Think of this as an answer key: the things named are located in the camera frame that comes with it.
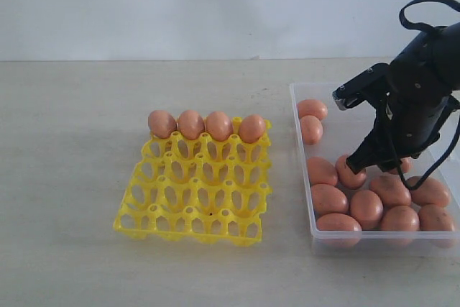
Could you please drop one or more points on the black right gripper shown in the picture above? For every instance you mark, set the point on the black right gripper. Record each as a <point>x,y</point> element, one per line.
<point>404,128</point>

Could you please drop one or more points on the brown egg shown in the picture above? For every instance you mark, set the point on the brown egg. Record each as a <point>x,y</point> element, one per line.
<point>432,191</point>
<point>367,208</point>
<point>405,166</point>
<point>321,171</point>
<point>391,191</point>
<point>328,199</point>
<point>338,222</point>
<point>400,218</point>
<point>434,218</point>
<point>346,176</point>
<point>312,107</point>
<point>311,130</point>

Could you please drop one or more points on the brown egg packed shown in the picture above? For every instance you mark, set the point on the brown egg packed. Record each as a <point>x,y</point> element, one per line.
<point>219,126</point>
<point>190,124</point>
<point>161,124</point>
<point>252,128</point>

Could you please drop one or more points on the yellow plastic egg tray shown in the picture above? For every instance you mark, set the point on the yellow plastic egg tray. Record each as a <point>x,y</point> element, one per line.
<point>201,188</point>

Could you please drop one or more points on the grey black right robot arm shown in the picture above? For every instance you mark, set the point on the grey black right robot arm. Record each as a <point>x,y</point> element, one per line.
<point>411,96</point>

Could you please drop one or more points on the clear plastic container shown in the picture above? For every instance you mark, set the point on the clear plastic container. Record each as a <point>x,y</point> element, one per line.
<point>343,132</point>

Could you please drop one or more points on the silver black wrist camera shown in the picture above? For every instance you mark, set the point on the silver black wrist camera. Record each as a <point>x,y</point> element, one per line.
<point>370,86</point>

